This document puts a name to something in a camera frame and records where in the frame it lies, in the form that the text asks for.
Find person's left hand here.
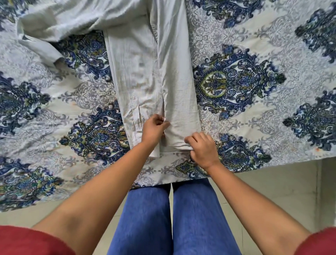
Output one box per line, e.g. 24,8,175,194
140,114,171,150

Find person's right hand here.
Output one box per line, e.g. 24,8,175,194
184,132,222,172

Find white long-sleeved shirt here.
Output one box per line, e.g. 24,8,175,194
17,0,202,159

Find bed with blue patterned sheet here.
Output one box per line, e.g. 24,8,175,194
0,0,336,213

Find person's right forearm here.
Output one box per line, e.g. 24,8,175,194
207,162,312,255

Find person's left forearm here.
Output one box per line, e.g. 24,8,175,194
31,142,159,255

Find blue jeans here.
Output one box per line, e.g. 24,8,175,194
107,178,242,255

